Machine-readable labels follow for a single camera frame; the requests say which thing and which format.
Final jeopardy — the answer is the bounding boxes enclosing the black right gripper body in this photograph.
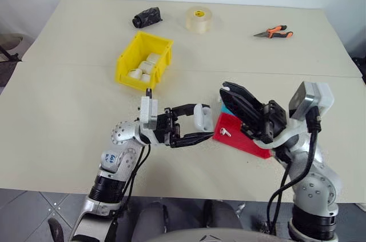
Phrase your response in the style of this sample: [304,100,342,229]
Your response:
[258,100,288,144]

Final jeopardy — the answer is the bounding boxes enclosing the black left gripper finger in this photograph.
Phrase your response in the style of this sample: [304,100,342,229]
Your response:
[170,103,212,118]
[170,132,215,149]

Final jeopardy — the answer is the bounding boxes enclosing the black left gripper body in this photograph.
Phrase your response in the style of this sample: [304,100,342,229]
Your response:
[156,108,181,148]

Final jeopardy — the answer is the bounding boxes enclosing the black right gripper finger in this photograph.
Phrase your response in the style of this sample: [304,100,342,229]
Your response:
[222,81,264,109]
[219,89,265,140]

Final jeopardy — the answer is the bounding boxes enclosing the yellow plastic bin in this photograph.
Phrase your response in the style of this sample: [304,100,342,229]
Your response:
[114,30,174,92]

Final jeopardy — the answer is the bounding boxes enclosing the teal plastic piece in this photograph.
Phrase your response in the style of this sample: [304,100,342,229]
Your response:
[219,101,238,117]

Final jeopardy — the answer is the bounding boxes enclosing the orange black pliers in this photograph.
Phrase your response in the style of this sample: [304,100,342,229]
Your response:
[253,25,295,40]

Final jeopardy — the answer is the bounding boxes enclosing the clear tape roll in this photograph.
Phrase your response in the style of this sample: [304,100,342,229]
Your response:
[185,6,215,35]

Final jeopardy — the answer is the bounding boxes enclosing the black rolled bag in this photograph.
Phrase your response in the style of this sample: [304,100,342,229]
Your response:
[132,7,165,29]

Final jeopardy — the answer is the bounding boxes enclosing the grey curved robot body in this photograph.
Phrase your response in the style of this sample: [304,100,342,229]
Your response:
[156,225,277,242]

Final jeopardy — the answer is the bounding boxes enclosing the dark brown curved object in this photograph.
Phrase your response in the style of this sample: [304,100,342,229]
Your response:
[47,217,66,242]

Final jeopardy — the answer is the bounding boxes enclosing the dark stool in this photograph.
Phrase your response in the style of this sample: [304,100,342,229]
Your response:
[0,33,26,63]

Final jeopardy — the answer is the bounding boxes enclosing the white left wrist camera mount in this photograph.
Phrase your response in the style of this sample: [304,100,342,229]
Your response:
[138,95,159,133]

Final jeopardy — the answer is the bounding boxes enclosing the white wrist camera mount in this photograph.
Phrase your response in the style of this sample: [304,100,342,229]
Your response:
[255,81,335,150]
[138,95,159,133]

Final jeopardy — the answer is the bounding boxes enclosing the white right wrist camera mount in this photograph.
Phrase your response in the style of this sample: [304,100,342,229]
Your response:
[255,81,335,150]

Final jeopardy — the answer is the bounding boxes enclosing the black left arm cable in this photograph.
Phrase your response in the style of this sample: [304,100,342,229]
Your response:
[110,142,152,242]

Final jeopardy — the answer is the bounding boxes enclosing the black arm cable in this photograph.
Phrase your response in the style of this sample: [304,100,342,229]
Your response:
[110,142,152,242]
[266,106,323,234]

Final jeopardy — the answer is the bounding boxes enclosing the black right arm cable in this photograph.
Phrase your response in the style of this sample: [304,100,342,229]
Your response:
[266,106,323,234]

